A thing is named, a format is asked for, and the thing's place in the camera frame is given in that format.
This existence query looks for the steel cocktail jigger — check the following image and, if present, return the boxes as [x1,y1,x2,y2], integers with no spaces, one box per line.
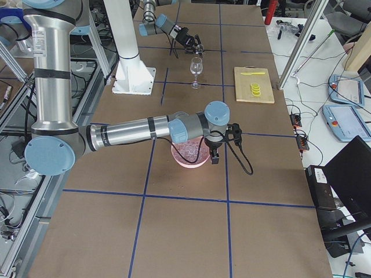
[195,44,204,57]

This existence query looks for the aluminium frame post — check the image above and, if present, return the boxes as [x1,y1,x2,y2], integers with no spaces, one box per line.
[278,0,329,90]

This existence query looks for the red fire extinguisher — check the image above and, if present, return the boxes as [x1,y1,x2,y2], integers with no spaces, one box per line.
[264,0,278,25]

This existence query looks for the pink plastic bowl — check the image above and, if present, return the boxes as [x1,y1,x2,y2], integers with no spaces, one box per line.
[170,137,211,169]

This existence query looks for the clear wine glass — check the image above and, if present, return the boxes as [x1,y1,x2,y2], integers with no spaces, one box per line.
[190,57,203,89]

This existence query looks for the yellow plastic knife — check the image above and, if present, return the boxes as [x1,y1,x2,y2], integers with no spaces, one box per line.
[240,71,265,76]

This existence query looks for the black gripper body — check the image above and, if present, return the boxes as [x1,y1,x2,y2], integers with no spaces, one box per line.
[204,136,224,153]
[175,27,195,47]

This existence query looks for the black box device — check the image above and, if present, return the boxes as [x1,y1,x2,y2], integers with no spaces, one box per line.
[305,165,342,211]

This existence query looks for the blue teach pendant upper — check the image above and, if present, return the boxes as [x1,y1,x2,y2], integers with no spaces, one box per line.
[328,74,365,107]

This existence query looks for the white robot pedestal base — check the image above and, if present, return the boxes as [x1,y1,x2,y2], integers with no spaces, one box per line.
[104,0,156,96]

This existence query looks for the clear ice cubes pile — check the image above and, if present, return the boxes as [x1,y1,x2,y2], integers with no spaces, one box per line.
[173,139,209,162]

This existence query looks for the bamboo cutting board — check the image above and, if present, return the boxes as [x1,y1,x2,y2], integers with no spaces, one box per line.
[234,67,275,104]

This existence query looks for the orange black power strip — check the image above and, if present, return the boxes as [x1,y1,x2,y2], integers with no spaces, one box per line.
[290,113,310,153]

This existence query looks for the blue teach pendant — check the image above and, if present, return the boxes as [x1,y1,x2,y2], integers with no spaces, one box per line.
[322,104,370,142]
[328,74,365,107]

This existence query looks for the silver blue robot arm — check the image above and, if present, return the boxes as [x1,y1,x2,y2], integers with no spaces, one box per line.
[23,1,230,175]
[139,0,204,56]

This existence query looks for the black laptop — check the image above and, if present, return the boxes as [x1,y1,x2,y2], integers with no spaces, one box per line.
[323,136,370,217]

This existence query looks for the blue teach pendant lower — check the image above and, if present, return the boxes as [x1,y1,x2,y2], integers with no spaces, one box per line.
[322,104,370,142]

